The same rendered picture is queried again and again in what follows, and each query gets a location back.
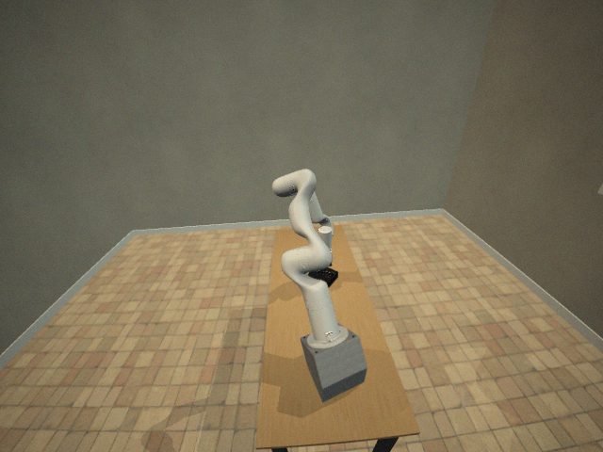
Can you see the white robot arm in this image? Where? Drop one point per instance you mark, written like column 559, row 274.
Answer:
column 303, row 211

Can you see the black lighting desk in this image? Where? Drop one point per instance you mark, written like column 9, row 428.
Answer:
column 329, row 276

